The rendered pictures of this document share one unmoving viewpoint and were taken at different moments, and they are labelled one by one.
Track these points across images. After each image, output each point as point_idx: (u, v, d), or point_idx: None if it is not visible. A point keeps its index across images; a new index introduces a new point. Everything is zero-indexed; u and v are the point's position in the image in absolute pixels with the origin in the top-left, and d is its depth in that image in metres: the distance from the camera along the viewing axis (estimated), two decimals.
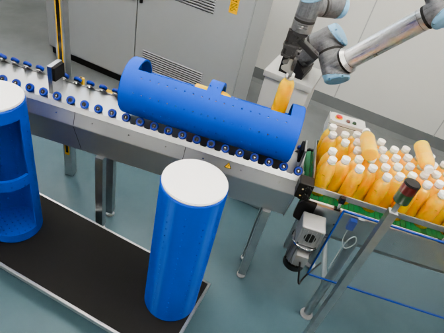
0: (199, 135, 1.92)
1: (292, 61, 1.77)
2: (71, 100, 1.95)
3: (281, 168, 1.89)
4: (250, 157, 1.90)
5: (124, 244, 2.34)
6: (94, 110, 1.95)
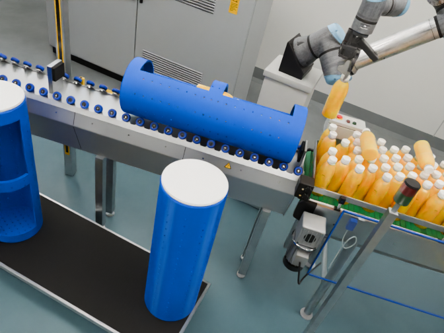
0: (200, 137, 1.92)
1: None
2: (71, 100, 1.95)
3: (280, 167, 1.89)
4: (250, 155, 1.90)
5: (124, 244, 2.34)
6: (94, 110, 1.95)
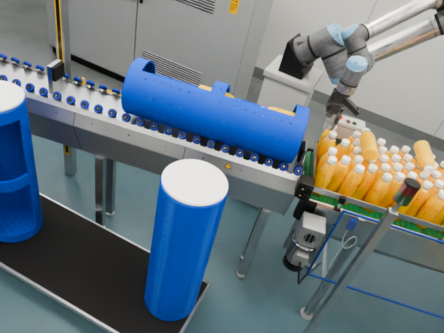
0: (201, 139, 1.92)
1: None
2: (71, 100, 1.95)
3: (280, 166, 1.89)
4: (251, 154, 1.90)
5: (124, 244, 2.34)
6: (94, 110, 1.95)
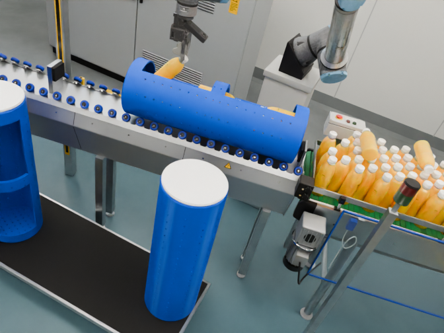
0: (201, 139, 1.92)
1: (185, 45, 1.78)
2: (71, 100, 1.95)
3: (280, 166, 1.89)
4: (251, 154, 1.90)
5: (124, 244, 2.34)
6: (94, 110, 1.95)
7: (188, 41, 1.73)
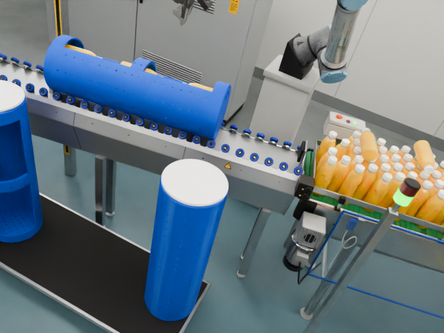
0: (199, 143, 1.92)
1: None
2: (69, 101, 1.95)
3: (282, 169, 1.89)
4: (251, 160, 1.90)
5: (124, 244, 2.34)
6: (95, 106, 1.95)
7: (190, 4, 1.56)
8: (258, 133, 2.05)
